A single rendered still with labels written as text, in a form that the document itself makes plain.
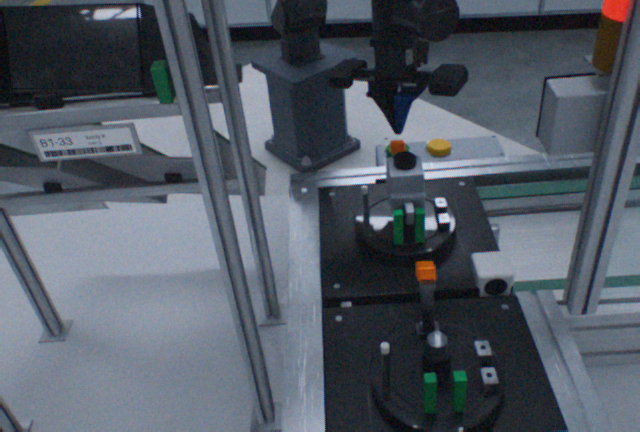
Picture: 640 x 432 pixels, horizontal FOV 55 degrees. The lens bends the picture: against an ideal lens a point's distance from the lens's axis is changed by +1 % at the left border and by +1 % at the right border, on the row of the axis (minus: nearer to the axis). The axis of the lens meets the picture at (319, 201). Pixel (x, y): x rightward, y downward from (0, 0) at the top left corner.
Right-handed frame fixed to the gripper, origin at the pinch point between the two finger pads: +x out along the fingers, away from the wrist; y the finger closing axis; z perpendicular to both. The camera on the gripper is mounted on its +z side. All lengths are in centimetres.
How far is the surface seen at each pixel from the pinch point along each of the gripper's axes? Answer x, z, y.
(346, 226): 13.8, -10.8, 4.3
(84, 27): -22.7, -39.4, 12.5
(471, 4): 58, 290, 67
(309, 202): 13.7, -6.4, 12.8
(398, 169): 2.9, -11.5, -4.3
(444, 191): 13.3, 2.0, -6.2
